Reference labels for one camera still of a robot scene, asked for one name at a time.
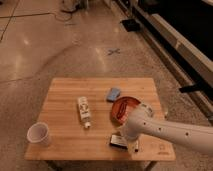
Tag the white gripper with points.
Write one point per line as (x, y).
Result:
(144, 110)

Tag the black red boxed eraser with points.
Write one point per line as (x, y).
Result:
(118, 141)

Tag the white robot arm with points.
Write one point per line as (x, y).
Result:
(141, 121)

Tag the white ceramic cup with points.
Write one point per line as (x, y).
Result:
(39, 134)

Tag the orange bowl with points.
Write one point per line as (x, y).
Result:
(122, 107)

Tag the blue sponge block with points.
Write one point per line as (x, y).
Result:
(113, 94)

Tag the wooden folding table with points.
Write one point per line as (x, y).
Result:
(70, 141)

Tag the white tube bottle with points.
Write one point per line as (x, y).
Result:
(84, 111)

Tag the black floor plate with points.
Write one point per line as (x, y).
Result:
(130, 25)

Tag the white base with cables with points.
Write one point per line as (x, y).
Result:
(71, 6)

